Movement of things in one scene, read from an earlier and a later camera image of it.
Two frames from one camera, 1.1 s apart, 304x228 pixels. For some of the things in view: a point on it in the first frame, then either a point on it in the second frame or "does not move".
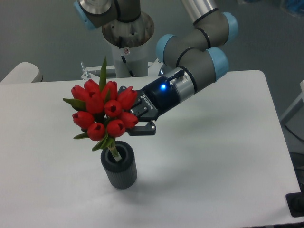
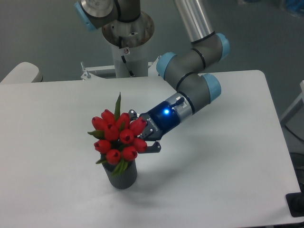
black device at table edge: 295,203 does not move
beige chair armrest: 24,72 does not move
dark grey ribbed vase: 122,174 does not move
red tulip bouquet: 105,110 → 120,141
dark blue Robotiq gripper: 159,99 → 161,118
